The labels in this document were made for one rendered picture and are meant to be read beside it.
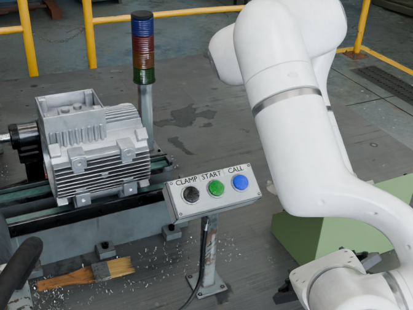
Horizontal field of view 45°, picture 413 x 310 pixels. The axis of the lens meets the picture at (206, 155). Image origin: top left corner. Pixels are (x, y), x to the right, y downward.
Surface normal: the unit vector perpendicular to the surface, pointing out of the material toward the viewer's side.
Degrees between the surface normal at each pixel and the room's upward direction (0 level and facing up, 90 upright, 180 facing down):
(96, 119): 90
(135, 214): 90
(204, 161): 0
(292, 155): 57
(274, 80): 53
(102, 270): 0
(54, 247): 90
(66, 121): 90
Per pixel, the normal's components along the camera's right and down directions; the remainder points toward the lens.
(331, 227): 0.43, 0.50
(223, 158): 0.04, -0.84
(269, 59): -0.36, -0.18
